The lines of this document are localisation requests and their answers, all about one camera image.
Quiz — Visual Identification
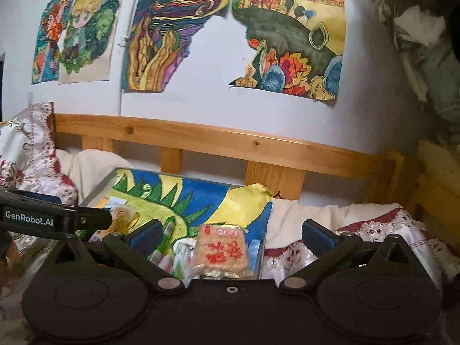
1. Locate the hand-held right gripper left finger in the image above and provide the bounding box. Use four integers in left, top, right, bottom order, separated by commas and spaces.
47, 219, 185, 292

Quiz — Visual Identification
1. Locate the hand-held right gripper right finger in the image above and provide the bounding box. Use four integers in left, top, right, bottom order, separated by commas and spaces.
279, 219, 418, 292

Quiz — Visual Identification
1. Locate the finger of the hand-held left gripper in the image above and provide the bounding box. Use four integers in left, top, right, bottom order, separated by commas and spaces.
74, 206, 113, 231
0, 186, 62, 206

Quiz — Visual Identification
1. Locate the green stick snack packet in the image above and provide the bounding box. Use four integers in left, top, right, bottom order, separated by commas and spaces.
149, 217, 177, 264

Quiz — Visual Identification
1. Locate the grey metal tray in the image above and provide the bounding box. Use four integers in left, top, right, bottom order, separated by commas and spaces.
81, 167, 274, 281

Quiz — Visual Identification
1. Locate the clear nut mix packet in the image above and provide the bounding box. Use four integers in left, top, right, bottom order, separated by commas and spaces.
102, 205, 141, 238

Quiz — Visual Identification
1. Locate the white green red-print packet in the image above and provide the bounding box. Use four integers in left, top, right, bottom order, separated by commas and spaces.
172, 239, 198, 281

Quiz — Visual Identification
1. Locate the rice cracker packet red print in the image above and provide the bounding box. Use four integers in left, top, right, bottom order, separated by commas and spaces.
192, 223, 251, 280

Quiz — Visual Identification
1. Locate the white pillow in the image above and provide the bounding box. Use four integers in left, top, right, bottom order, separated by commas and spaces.
55, 149, 123, 206

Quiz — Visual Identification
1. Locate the floral satin bedspread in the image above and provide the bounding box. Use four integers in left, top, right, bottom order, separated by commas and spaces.
0, 101, 460, 345

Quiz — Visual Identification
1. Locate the colourful dinosaur drawing paper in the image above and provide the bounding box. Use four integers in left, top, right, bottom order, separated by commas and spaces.
94, 168, 274, 281

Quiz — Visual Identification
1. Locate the wooden bed headboard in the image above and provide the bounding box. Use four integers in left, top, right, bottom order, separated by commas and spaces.
53, 113, 460, 252

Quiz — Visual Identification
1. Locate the pile of clothes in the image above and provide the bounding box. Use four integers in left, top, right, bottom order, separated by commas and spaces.
372, 0, 460, 146

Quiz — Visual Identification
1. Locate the blue orange figure wall drawing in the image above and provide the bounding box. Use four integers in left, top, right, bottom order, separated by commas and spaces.
32, 0, 74, 85

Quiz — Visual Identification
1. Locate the blond character wall drawing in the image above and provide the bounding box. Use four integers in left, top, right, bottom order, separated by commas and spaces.
57, 0, 129, 84

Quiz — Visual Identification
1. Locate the purple yellow swirl wall drawing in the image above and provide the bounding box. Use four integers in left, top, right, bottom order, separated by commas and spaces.
121, 0, 238, 93

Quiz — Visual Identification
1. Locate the landscape wall drawing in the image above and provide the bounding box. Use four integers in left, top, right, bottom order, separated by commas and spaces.
229, 0, 346, 104

